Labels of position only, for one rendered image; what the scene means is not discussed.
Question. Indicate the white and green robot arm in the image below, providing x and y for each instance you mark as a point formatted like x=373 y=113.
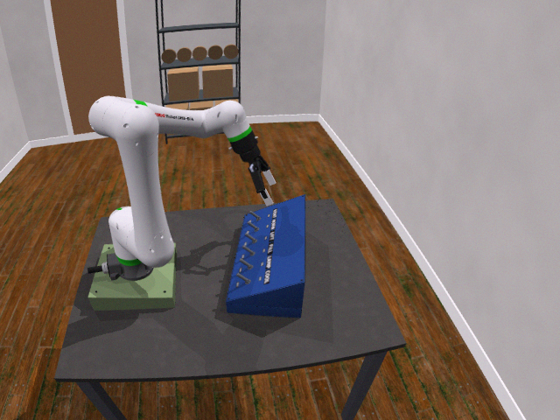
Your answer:
x=135 y=127

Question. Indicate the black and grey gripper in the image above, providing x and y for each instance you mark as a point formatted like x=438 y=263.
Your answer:
x=256 y=162

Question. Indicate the blue control panel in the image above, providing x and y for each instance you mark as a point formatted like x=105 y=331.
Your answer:
x=271 y=280

